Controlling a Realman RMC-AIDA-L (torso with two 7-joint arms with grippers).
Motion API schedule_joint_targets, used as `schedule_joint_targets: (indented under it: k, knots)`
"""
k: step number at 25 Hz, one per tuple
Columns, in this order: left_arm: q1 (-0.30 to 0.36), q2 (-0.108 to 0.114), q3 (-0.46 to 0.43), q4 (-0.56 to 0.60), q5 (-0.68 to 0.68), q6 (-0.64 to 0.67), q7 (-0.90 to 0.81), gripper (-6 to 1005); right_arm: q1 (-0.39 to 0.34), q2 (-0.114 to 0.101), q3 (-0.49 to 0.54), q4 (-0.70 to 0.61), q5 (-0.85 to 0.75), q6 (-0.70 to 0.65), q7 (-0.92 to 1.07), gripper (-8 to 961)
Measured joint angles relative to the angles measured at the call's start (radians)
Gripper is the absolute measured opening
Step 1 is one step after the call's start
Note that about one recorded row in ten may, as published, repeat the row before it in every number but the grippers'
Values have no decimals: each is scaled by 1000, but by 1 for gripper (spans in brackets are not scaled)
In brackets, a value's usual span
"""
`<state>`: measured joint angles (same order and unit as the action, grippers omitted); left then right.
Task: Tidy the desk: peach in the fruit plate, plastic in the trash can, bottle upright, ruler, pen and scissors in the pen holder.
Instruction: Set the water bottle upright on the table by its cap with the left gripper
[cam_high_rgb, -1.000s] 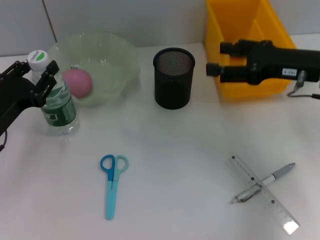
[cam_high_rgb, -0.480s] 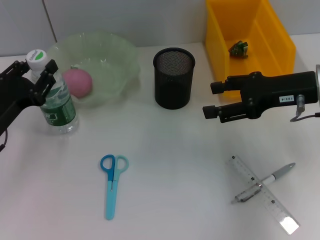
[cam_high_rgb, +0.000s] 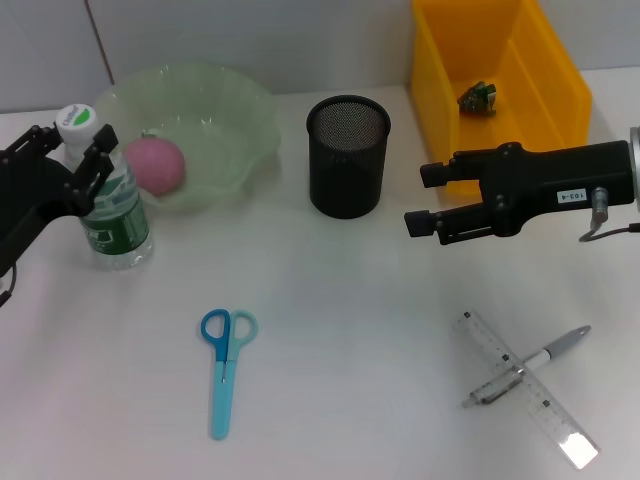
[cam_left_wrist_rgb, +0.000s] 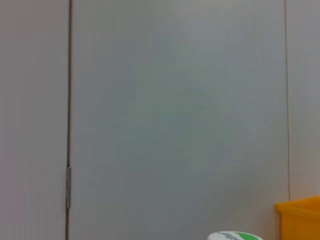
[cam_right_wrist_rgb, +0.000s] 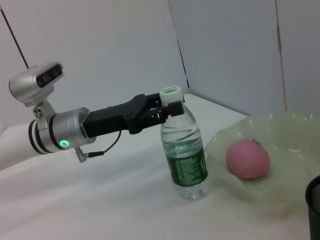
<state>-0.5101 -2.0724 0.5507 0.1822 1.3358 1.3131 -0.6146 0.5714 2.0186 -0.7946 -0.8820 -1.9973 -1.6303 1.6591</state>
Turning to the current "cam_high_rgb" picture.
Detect yellow plastic storage bin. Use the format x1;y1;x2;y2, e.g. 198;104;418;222
410;0;594;197

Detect pale green glass fruit plate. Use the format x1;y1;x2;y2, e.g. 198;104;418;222
92;60;281;216

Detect green plastic wrapper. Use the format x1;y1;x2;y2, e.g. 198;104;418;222
457;82;499;119

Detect black mesh pen holder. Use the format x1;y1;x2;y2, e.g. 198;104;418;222
306;94;392;220

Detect clear water bottle green label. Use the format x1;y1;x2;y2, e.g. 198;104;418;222
54;103;155;273

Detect blue scissors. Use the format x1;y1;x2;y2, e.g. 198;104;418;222
200;308;259;442

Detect transparent plastic ruler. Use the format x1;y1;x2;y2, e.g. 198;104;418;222
452;309;601;470

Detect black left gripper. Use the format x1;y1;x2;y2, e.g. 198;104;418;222
0;123;121;275

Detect grey marker pen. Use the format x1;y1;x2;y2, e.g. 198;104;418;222
460;324;592;410

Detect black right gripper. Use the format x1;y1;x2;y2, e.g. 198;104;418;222
403;140;639;247

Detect pink toy peach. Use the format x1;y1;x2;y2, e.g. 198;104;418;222
124;135;187;197

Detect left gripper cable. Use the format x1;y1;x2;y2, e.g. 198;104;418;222
0;264;19;309

